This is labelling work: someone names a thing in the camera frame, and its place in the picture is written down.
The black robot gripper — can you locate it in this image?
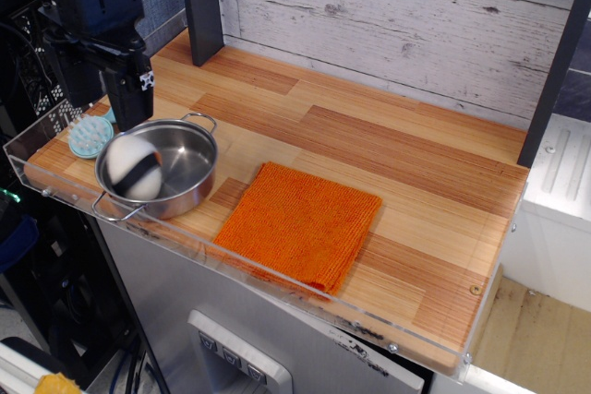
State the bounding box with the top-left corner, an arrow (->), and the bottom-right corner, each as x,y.
42,0 -> 155,131

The white plush egg black band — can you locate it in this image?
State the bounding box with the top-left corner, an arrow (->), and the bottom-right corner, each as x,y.
103,135 -> 163,201

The silver metal pot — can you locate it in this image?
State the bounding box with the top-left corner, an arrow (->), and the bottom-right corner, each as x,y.
91,113 -> 218,222

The orange folded towel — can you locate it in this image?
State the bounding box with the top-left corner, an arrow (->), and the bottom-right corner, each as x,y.
213,161 -> 382,295

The light blue scrub brush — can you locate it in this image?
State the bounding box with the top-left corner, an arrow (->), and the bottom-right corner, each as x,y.
67,109 -> 116,160

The black plastic crate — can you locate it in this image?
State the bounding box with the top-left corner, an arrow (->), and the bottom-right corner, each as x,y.
1,10 -> 72,137

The clear acrylic table guard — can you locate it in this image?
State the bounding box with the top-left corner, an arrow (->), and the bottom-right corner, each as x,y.
2,84 -> 530,384

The stainless steel dispenser cabinet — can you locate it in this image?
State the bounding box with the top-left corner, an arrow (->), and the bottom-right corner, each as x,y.
100,221 -> 433,393

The yellow object bottom left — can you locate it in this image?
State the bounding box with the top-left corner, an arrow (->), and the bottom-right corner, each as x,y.
33,373 -> 82,394

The white side cabinet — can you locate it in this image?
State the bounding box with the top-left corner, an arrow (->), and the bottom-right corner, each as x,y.
501,114 -> 590,311

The dark grey right post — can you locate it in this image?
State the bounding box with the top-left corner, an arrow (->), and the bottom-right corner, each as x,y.
517,0 -> 590,168

